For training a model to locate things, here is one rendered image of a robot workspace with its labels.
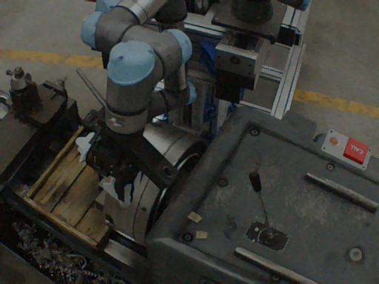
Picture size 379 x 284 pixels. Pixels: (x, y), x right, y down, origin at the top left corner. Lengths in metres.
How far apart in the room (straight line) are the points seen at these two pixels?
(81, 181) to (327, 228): 0.82
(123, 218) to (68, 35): 2.45
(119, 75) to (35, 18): 3.03
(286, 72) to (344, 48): 0.82
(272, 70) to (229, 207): 1.86
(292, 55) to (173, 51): 2.14
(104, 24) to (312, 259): 0.63
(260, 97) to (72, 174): 1.39
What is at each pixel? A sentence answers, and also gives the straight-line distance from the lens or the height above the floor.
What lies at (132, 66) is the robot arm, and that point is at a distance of 0.79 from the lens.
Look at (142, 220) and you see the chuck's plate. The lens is 1.16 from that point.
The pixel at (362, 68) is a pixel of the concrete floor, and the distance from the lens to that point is 3.43.
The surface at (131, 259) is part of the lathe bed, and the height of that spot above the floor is 0.87.
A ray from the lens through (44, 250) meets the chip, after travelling 1.81.
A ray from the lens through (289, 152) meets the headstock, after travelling 1.16.
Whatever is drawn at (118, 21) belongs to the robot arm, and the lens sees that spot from 0.94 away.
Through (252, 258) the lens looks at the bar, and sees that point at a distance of 0.99.
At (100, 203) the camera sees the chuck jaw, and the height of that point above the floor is 1.11.
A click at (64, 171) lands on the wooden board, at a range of 1.59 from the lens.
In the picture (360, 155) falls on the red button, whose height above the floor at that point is 1.27.
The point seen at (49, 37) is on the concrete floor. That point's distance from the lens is 3.54.
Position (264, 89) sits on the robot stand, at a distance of 2.74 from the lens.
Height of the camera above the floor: 2.17
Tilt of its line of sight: 52 degrees down
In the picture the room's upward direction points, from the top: 1 degrees clockwise
